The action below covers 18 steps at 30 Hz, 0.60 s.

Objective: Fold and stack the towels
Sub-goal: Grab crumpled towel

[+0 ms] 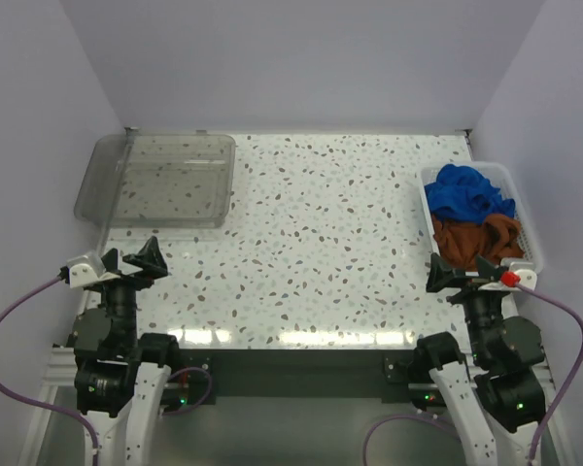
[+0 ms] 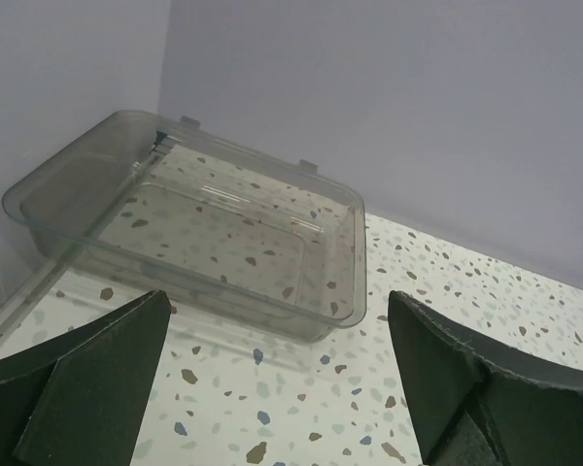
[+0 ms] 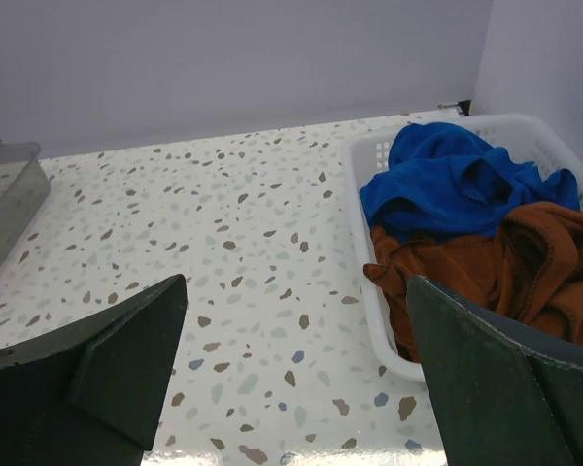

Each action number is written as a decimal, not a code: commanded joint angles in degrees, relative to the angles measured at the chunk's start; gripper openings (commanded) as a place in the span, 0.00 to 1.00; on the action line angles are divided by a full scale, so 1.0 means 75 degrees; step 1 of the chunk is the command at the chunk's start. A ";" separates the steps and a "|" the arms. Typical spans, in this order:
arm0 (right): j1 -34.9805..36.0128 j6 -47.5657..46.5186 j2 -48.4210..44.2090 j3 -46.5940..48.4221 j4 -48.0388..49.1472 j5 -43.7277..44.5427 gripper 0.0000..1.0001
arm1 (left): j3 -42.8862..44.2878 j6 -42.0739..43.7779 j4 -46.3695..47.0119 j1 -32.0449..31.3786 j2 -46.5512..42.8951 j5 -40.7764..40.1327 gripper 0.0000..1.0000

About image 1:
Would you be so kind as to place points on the blue towel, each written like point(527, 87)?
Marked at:
point(463, 194)

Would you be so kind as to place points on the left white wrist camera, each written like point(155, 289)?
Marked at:
point(85, 270)

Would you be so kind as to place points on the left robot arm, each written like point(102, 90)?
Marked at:
point(120, 374)

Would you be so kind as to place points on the clear plastic storage bin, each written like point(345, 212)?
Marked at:
point(158, 180)

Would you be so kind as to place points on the white plastic laundry basket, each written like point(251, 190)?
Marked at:
point(499, 177)

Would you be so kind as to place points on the brown towel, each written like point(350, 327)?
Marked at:
point(459, 242)

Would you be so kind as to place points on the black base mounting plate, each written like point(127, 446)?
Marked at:
point(300, 373)

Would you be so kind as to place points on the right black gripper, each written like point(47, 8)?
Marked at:
point(485, 269)

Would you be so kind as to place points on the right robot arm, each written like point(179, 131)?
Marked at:
point(493, 397)

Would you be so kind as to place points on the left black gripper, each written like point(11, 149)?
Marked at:
point(149, 259)

